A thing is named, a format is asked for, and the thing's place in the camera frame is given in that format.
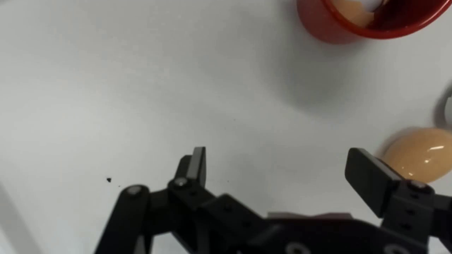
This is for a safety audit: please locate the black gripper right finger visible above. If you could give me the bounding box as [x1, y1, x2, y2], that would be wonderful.
[344, 147, 452, 234]

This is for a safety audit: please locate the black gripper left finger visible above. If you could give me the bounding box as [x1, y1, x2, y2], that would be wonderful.
[167, 145, 223, 209]

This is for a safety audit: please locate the white egg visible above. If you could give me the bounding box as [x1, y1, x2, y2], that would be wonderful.
[432, 86, 452, 131]

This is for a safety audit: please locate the large white plastic tray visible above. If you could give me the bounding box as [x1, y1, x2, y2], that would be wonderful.
[0, 0, 452, 254]

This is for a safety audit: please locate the red enamel cup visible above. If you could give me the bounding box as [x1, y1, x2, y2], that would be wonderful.
[295, 0, 452, 45]

